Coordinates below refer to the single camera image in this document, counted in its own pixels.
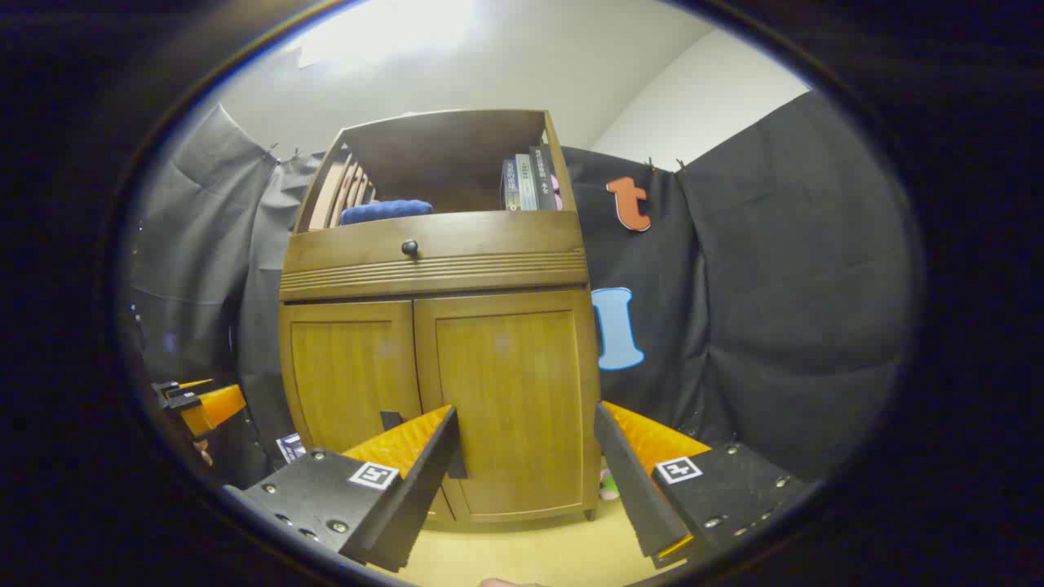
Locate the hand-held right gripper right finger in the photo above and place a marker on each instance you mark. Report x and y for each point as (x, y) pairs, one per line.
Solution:
(632, 481)

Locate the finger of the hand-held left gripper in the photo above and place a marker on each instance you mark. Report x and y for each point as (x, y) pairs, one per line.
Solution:
(216, 406)

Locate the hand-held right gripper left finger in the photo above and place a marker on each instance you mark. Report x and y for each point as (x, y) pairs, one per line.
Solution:
(424, 481)

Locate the wooden shoe cabinet door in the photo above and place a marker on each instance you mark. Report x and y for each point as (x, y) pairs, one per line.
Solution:
(351, 367)
(506, 383)

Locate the wooden double-door shoe cabinet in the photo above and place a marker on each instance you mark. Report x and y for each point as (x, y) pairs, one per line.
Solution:
(440, 155)

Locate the wooden cabinet drawer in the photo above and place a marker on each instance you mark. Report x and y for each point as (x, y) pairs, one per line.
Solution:
(489, 236)

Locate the pink green small toy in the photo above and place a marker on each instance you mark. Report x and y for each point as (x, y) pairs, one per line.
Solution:
(608, 487)

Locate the white blue printed box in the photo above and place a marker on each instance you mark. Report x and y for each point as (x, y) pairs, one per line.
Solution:
(291, 447)

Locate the stack of pale boards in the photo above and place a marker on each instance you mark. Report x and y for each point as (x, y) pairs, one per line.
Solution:
(334, 196)

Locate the black backdrop cloth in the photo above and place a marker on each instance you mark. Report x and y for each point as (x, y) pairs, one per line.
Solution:
(775, 285)

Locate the blue folded towel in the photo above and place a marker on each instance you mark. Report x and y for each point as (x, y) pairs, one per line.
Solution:
(383, 212)

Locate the pink book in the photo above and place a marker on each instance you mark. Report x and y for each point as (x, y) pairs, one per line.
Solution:
(558, 194)

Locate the dark blue book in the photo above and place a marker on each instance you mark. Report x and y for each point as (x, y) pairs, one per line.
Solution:
(509, 187)

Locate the grey book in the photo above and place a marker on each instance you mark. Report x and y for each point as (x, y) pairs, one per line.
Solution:
(526, 183)

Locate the black book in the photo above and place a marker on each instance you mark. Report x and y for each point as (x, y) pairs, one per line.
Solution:
(544, 175)

